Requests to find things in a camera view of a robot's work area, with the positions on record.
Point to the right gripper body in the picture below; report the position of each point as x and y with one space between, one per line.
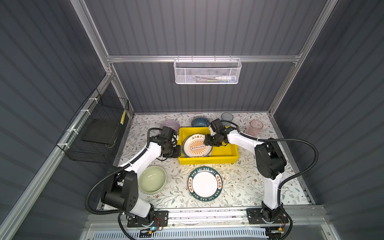
216 136

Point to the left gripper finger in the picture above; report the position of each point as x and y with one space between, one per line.
175 155
176 148

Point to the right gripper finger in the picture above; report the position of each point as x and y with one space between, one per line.
211 143
209 137

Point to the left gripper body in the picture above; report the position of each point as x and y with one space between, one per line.
168 155

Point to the orange sunburst plate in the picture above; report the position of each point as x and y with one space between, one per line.
194 147

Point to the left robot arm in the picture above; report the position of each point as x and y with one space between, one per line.
121 190

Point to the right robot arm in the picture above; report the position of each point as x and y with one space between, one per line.
270 160

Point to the yellow plastic bin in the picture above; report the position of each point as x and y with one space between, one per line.
220 155

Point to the dark blue ceramic bowl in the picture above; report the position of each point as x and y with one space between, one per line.
200 122

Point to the grey translucent cup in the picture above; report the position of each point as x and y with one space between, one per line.
226 119

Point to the purple ceramic bowl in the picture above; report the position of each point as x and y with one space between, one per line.
171 124

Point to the green ceramic bowl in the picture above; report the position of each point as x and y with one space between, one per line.
152 180

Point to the pink translucent cup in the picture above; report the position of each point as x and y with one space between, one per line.
255 127

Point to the green rim lettered plate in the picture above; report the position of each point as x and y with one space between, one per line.
205 184

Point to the yellow tag on basket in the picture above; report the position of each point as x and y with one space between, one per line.
123 117

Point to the items in white basket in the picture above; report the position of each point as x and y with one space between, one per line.
214 79

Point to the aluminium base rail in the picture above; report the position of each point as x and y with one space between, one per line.
215 217

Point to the white wire mesh basket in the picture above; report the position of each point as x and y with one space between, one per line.
184 68

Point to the black wire basket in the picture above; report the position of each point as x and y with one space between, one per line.
96 132

